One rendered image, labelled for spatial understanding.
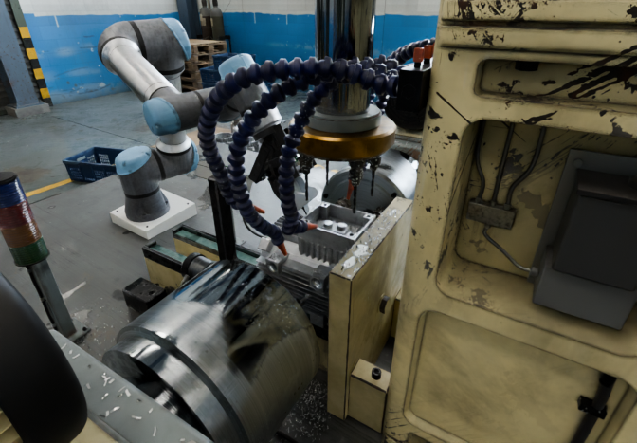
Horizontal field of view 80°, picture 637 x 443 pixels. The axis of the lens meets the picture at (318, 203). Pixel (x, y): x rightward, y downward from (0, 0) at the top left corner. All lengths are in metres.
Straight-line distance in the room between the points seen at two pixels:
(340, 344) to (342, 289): 0.12
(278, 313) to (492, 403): 0.31
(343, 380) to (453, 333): 0.27
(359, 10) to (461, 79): 0.24
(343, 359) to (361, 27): 0.53
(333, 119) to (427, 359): 0.37
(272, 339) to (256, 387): 0.06
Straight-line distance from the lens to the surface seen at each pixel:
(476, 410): 0.63
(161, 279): 1.14
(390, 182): 0.89
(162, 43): 1.19
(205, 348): 0.49
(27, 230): 0.96
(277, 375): 0.53
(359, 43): 0.59
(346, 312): 0.62
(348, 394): 0.79
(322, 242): 0.70
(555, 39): 0.37
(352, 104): 0.60
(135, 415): 0.45
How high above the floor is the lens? 1.51
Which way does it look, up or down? 28 degrees down
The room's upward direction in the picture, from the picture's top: straight up
